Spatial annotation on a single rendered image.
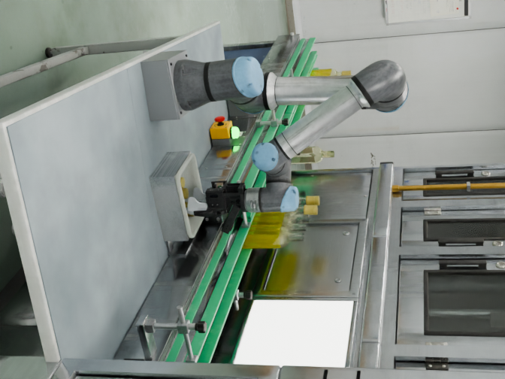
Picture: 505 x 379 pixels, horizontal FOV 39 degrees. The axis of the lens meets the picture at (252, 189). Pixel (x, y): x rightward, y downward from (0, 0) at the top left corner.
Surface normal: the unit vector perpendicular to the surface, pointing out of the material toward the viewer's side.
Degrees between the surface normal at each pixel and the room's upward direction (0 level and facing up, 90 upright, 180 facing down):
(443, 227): 90
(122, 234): 0
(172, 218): 90
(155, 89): 90
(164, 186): 90
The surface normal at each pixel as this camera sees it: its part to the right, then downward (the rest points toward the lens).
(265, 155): -0.28, -0.14
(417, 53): -0.21, 0.48
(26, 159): 0.97, -0.03
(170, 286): -0.15, -0.88
